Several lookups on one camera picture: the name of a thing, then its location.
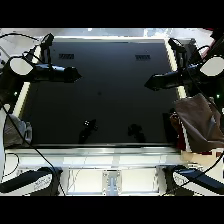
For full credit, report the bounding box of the silver frame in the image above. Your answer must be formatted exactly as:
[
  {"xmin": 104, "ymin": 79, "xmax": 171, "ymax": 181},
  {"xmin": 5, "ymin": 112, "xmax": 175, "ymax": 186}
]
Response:
[{"xmin": 0, "ymin": 145, "xmax": 224, "ymax": 196}]

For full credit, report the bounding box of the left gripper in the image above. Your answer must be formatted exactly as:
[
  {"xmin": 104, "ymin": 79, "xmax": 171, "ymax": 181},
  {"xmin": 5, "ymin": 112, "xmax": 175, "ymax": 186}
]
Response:
[{"xmin": 62, "ymin": 66, "xmax": 78, "ymax": 84}]

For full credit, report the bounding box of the red garment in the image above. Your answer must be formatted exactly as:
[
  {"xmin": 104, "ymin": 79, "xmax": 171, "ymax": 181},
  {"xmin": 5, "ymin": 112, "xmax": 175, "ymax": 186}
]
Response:
[{"xmin": 169, "ymin": 112, "xmax": 188, "ymax": 152}]

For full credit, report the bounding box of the black cable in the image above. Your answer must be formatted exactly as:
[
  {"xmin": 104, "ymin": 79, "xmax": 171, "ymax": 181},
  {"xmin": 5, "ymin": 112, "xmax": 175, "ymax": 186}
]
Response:
[
  {"xmin": 165, "ymin": 151, "xmax": 224, "ymax": 196},
  {"xmin": 0, "ymin": 101, "xmax": 66, "ymax": 196}
]

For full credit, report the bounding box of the grey garment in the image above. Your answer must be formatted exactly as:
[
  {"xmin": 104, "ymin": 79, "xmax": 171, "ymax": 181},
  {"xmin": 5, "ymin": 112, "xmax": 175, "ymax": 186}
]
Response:
[{"xmin": 2, "ymin": 114, "xmax": 33, "ymax": 148}]

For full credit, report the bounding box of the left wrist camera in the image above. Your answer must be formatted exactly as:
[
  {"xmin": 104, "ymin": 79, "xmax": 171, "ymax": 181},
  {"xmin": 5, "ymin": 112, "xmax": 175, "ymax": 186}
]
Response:
[{"xmin": 39, "ymin": 32, "xmax": 55, "ymax": 65}]

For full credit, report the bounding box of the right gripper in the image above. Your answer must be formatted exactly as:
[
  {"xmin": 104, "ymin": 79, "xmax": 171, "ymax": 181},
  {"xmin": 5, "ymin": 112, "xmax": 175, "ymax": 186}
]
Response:
[{"xmin": 153, "ymin": 73, "xmax": 175, "ymax": 91}]

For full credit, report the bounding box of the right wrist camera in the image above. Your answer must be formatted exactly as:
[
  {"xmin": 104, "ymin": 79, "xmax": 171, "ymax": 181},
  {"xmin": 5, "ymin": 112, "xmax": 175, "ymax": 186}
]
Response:
[{"xmin": 167, "ymin": 37, "xmax": 188, "ymax": 69}]

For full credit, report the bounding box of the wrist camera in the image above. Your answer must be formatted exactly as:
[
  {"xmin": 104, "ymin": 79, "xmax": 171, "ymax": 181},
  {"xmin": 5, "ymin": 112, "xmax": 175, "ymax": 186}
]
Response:
[
  {"xmin": 167, "ymin": 37, "xmax": 188, "ymax": 69},
  {"xmin": 39, "ymin": 32, "xmax": 55, "ymax": 65}
]

